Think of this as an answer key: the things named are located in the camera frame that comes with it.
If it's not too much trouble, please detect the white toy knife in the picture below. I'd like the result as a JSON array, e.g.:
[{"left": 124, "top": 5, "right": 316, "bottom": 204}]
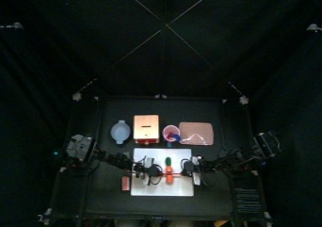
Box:
[{"left": 191, "top": 155, "right": 203, "bottom": 186}]

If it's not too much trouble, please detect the light blue bowl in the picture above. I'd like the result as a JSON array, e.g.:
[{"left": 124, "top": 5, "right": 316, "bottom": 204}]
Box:
[{"left": 110, "top": 120, "right": 132, "bottom": 145}]

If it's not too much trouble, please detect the small orange block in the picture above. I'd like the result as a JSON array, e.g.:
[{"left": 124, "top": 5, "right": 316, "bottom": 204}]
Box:
[{"left": 120, "top": 175, "right": 131, "bottom": 192}]

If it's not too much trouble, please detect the thin diagonal brace rod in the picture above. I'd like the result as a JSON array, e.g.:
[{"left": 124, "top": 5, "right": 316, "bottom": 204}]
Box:
[
  {"left": 75, "top": 0, "right": 223, "bottom": 93},
  {"left": 116, "top": 0, "right": 246, "bottom": 97}
]

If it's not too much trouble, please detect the orange wooden box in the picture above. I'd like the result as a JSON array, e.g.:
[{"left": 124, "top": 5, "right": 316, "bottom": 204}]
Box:
[{"left": 132, "top": 114, "right": 162, "bottom": 145}]

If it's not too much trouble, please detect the pink square tray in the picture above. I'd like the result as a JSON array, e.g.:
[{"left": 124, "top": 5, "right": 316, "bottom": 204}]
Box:
[{"left": 178, "top": 122, "right": 215, "bottom": 147}]

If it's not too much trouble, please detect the blue toy piece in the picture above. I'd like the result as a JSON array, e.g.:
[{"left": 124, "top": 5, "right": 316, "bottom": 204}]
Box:
[{"left": 167, "top": 134, "right": 183, "bottom": 144}]

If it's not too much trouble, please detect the pink cup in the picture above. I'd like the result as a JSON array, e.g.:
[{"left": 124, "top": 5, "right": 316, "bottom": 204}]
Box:
[{"left": 162, "top": 124, "right": 183, "bottom": 143}]

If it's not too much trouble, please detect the orange toy carrot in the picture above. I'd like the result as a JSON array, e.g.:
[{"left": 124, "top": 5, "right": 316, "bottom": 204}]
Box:
[{"left": 163, "top": 156, "right": 175, "bottom": 185}]

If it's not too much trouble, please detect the printed label sheet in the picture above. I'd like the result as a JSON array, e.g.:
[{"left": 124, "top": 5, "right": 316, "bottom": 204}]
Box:
[{"left": 233, "top": 187, "right": 265, "bottom": 219}]

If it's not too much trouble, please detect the white cutting board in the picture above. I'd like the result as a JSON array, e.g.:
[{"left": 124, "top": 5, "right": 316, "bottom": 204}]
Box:
[{"left": 130, "top": 147, "right": 195, "bottom": 197}]

